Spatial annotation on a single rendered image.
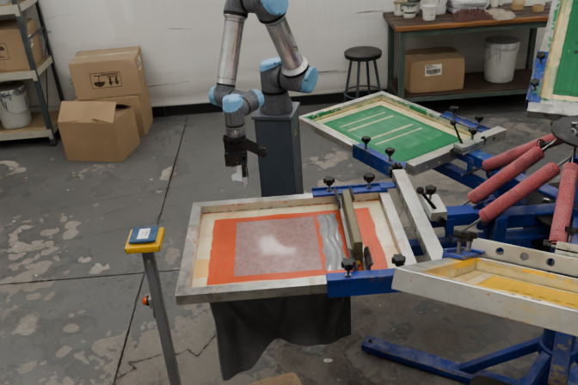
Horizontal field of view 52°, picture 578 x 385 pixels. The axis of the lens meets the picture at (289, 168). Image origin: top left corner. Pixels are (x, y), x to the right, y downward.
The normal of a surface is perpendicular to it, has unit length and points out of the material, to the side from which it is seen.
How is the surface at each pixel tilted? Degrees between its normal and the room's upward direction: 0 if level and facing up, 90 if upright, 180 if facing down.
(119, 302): 0
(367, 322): 0
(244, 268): 0
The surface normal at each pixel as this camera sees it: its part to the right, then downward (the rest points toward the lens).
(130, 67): 0.15, 0.41
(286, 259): -0.07, -0.89
